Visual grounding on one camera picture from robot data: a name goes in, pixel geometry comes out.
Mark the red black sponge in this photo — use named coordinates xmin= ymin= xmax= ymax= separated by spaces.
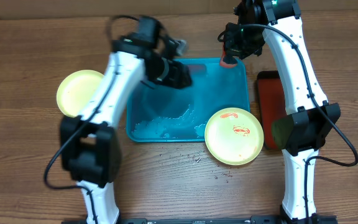
xmin=219 ymin=51 xmax=238 ymax=68

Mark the yellow-green plate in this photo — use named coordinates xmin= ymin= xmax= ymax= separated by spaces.
xmin=56 ymin=70 xmax=104 ymax=117
xmin=204 ymin=108 xmax=264 ymax=166

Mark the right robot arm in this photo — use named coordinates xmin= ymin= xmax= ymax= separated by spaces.
xmin=218 ymin=0 xmax=341 ymax=223

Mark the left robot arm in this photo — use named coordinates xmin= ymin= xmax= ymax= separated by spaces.
xmin=43 ymin=16 xmax=192 ymax=223

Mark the teal plastic tray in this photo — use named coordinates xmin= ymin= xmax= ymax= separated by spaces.
xmin=126 ymin=58 xmax=250 ymax=142

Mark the black red lacquer tray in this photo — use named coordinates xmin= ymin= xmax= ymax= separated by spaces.
xmin=256 ymin=70 xmax=287 ymax=150

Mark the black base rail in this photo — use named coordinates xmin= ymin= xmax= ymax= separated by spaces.
xmin=61 ymin=215 xmax=338 ymax=224

